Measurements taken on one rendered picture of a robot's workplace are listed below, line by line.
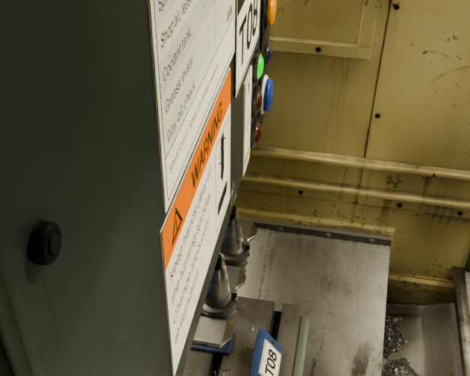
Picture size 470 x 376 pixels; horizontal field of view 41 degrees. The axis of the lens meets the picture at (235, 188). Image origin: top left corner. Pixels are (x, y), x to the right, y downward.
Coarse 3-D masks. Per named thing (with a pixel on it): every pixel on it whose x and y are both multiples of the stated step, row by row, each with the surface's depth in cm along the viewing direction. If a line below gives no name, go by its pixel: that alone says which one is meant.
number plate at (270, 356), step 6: (264, 342) 121; (264, 348) 120; (270, 348) 122; (264, 354) 120; (270, 354) 121; (276, 354) 123; (264, 360) 119; (270, 360) 120; (276, 360) 122; (264, 366) 118; (270, 366) 120; (276, 366) 121; (258, 372) 116; (264, 372) 117; (270, 372) 119; (276, 372) 120
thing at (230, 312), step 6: (234, 294) 96; (234, 300) 97; (204, 306) 93; (228, 306) 93; (234, 306) 94; (204, 312) 93; (210, 312) 92; (216, 312) 92; (222, 312) 93; (228, 312) 93; (234, 312) 95; (228, 318) 94
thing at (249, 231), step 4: (240, 220) 110; (244, 224) 109; (248, 224) 109; (252, 224) 109; (244, 228) 108; (248, 228) 108; (252, 228) 108; (256, 228) 109; (244, 232) 108; (248, 232) 108; (252, 232) 108; (256, 232) 108; (244, 236) 107; (248, 236) 107; (252, 236) 107; (248, 240) 106
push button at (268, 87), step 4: (268, 80) 57; (268, 84) 56; (272, 84) 57; (268, 88) 56; (272, 88) 57; (264, 92) 56; (268, 92) 56; (272, 92) 58; (264, 96) 56; (268, 96) 56; (264, 100) 56; (268, 100) 56; (264, 104) 57; (268, 104) 57; (264, 108) 57; (268, 108) 57
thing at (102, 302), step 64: (0, 0) 13; (64, 0) 15; (128, 0) 20; (0, 64) 13; (64, 64) 16; (128, 64) 21; (0, 128) 13; (64, 128) 16; (128, 128) 21; (0, 192) 14; (64, 192) 17; (128, 192) 22; (0, 256) 14; (64, 256) 17; (128, 256) 23; (0, 320) 15; (64, 320) 18; (128, 320) 24; (192, 320) 38
